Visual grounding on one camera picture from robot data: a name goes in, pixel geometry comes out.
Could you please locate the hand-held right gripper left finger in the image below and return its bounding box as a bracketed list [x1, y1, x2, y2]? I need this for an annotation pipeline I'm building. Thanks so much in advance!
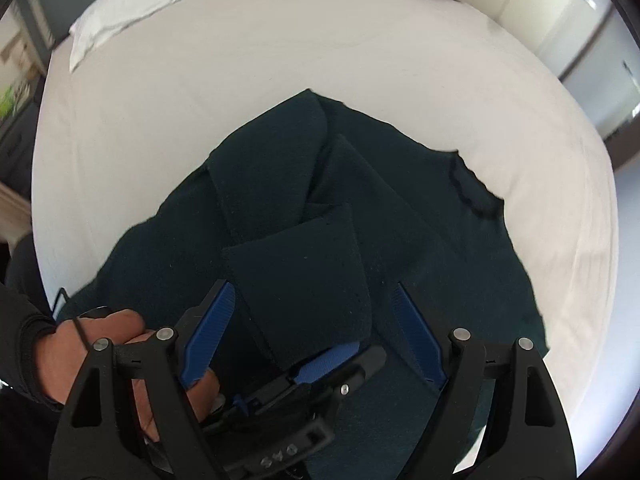
[47, 279, 237, 480]

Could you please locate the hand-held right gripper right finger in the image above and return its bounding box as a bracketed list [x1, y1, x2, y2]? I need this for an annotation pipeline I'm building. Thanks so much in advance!
[391, 282, 577, 480]

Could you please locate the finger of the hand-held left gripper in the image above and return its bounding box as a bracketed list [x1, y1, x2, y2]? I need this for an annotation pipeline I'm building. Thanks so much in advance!
[239, 342, 389, 413]

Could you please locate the dark green knitted sweater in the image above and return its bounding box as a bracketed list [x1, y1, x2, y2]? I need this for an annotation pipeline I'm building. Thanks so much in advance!
[55, 88, 551, 480]

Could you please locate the person's left forearm black sleeve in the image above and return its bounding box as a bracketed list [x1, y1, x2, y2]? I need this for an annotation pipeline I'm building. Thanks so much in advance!
[0, 232, 68, 480]

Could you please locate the person's left hand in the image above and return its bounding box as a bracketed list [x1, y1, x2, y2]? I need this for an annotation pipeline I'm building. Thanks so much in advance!
[37, 309, 222, 443]

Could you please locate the bed with white sheet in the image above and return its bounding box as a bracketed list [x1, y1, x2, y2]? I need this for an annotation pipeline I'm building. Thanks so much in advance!
[31, 0, 621, 478]

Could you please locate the dark bedside shelf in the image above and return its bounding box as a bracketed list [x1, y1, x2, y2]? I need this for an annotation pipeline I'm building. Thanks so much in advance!
[0, 0, 58, 196]

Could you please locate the white pillow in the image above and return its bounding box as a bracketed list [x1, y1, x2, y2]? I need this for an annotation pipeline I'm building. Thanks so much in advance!
[69, 0, 333, 72]

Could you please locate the white wardrobe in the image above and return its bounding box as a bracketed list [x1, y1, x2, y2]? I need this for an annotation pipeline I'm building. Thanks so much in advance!
[492, 0, 640, 138]

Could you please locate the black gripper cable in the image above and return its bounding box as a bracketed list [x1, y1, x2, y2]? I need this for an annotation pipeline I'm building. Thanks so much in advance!
[52, 287, 98, 353]

